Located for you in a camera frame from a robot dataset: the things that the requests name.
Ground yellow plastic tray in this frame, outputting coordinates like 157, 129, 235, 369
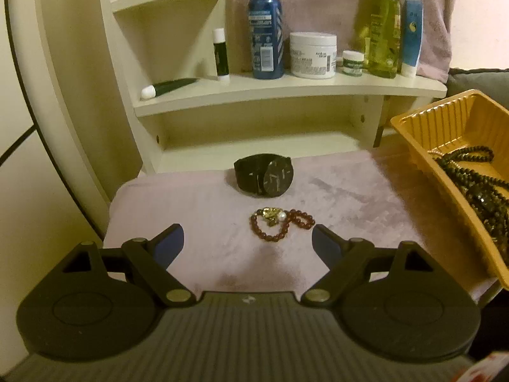
390, 88, 509, 291

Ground pink fleece cloth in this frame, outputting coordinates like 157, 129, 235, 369
103, 149, 502, 299

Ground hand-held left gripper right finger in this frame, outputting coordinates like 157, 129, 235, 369
301, 223, 438, 307

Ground blue and white tube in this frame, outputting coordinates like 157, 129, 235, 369
400, 0, 424, 77

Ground dark green tube white cap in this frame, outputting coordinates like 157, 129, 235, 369
140, 77, 199, 101

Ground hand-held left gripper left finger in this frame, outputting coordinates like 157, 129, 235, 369
59, 223, 195, 307

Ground large white cream jar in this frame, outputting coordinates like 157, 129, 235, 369
289, 32, 338, 79

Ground black cable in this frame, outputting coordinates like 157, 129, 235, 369
0, 125, 38, 166

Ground black wristwatch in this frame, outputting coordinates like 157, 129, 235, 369
233, 153, 295, 197

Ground dark bead necklace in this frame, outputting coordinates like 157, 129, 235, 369
427, 145, 509, 247

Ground small green-labelled jar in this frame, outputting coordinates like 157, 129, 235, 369
342, 50, 366, 76

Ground blue spray bottle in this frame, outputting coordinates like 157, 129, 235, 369
247, 0, 285, 79

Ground red bead bracelet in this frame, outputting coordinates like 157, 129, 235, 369
250, 207, 317, 243

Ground green spray bottle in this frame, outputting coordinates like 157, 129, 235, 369
365, 0, 402, 79

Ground cream wooden shelf unit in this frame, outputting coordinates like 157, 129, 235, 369
34, 0, 450, 176

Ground red and white packet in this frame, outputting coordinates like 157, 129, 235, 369
457, 350, 509, 382

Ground pink-grey towel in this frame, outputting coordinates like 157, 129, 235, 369
227, 0, 456, 80

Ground grey pillow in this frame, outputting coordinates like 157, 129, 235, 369
445, 67, 509, 108

